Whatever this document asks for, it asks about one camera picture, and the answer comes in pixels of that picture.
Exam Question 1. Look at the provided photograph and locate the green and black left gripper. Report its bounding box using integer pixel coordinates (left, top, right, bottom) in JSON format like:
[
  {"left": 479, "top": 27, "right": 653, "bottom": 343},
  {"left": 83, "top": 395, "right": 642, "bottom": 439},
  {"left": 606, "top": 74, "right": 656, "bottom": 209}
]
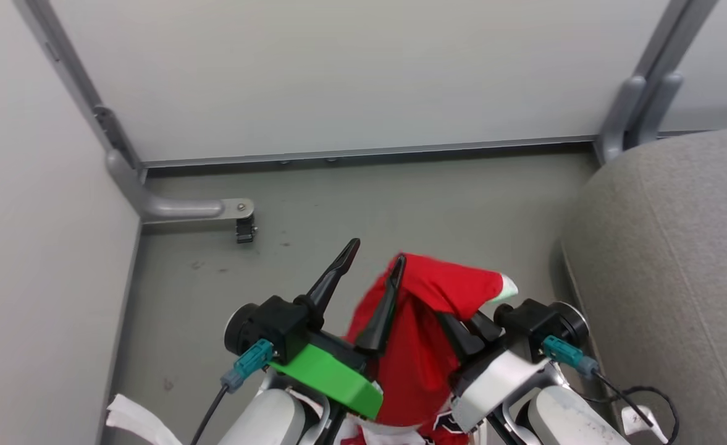
[{"left": 267, "top": 238, "right": 407, "bottom": 421}]

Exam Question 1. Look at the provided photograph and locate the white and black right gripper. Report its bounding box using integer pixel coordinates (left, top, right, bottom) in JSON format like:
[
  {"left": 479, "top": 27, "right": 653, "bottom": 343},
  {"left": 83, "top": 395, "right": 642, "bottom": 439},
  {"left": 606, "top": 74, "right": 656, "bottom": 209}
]
[{"left": 436, "top": 310, "right": 553, "bottom": 433}]

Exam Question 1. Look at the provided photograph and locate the red garment with white trim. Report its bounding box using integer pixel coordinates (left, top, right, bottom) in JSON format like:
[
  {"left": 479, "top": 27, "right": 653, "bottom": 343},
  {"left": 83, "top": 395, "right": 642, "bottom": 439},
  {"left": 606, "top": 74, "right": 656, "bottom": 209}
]
[{"left": 337, "top": 252, "right": 519, "bottom": 445}]

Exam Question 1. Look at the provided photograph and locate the grey fabric sofa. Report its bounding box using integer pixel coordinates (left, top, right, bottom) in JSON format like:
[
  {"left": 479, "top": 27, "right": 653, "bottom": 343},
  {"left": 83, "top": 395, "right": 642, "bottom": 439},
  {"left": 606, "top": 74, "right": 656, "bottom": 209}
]
[{"left": 560, "top": 127, "right": 727, "bottom": 445}]

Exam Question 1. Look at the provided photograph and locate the grey metal partition foot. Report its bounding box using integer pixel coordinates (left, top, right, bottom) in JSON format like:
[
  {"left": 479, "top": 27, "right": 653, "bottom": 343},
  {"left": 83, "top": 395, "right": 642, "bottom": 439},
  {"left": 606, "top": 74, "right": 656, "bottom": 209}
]
[{"left": 12, "top": 0, "right": 256, "bottom": 224}]

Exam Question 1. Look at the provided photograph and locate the white cloth strip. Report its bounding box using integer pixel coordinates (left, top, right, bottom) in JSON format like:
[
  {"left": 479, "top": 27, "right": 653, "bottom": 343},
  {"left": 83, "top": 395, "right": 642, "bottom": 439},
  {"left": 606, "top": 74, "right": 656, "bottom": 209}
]
[{"left": 104, "top": 394, "right": 183, "bottom": 445}]

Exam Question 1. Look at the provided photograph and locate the black cable with teal plug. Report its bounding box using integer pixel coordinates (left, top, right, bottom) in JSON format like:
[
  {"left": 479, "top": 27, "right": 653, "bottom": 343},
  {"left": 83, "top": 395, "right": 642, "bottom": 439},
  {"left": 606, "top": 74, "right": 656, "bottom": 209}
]
[
  {"left": 541, "top": 336, "right": 680, "bottom": 445},
  {"left": 189, "top": 338, "right": 275, "bottom": 445}
]

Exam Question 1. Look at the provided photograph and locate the grey partition base rail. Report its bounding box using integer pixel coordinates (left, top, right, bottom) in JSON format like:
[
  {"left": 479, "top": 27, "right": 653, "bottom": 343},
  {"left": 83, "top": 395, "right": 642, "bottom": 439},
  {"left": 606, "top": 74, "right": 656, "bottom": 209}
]
[{"left": 143, "top": 135, "right": 597, "bottom": 169}]

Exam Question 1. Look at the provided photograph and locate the small white cable tag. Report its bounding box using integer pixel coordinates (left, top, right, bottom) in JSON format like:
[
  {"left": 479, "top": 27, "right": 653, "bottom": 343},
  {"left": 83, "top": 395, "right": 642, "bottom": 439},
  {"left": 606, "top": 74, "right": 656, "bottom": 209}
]
[{"left": 621, "top": 404, "right": 670, "bottom": 445}]

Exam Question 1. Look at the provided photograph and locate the grey metal partition post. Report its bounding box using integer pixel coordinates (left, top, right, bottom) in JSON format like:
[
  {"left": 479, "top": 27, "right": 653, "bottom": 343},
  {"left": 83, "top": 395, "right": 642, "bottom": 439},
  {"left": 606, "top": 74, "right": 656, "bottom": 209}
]
[{"left": 594, "top": 0, "right": 721, "bottom": 166}]

